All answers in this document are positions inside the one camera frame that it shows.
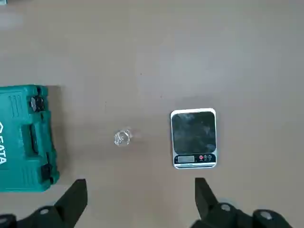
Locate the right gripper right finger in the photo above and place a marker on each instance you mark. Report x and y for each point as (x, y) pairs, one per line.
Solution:
(209, 209)

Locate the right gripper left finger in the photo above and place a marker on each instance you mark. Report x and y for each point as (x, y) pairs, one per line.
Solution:
(69, 204)

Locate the green plastic toolbox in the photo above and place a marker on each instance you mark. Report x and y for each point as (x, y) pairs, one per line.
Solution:
(19, 142)

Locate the digital kitchen scale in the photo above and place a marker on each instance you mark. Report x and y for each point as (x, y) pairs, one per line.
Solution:
(193, 133)

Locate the black toolbox latch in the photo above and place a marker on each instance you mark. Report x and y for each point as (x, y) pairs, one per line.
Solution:
(47, 172)
(37, 103)

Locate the small clear measuring cup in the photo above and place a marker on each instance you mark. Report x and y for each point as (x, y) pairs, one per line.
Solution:
(121, 137)

